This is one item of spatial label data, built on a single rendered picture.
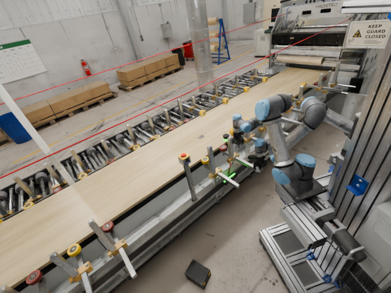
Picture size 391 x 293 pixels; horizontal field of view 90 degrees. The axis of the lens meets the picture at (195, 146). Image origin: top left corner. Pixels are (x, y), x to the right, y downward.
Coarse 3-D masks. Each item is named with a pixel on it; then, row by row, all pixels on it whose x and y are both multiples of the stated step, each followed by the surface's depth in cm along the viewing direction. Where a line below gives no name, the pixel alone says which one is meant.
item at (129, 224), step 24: (312, 96) 312; (192, 168) 193; (168, 192) 184; (120, 216) 159; (144, 216) 176; (192, 216) 228; (96, 240) 153; (168, 240) 213; (72, 264) 147; (144, 264) 206; (24, 288) 131; (48, 288) 142
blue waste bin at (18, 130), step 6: (6, 114) 496; (12, 114) 502; (0, 120) 486; (6, 120) 462; (12, 120) 469; (18, 120) 479; (0, 126) 467; (6, 126) 464; (12, 126) 473; (18, 126) 481; (6, 132) 477; (12, 132) 479; (18, 132) 485; (24, 132) 495; (12, 138) 490; (18, 138) 491; (24, 138) 498; (30, 138) 509
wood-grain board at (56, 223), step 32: (256, 96) 289; (192, 128) 244; (224, 128) 232; (128, 160) 211; (160, 160) 202; (192, 160) 194; (64, 192) 187; (96, 192) 180; (128, 192) 173; (0, 224) 167; (32, 224) 161; (64, 224) 156; (0, 256) 142; (32, 256) 138
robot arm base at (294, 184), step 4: (296, 180) 128; (300, 180) 126; (304, 180) 124; (308, 180) 124; (312, 180) 129; (292, 184) 131; (296, 184) 128; (300, 184) 127; (304, 184) 126; (308, 184) 126; (312, 184) 128; (296, 188) 129; (300, 188) 128; (304, 188) 127; (308, 188) 127
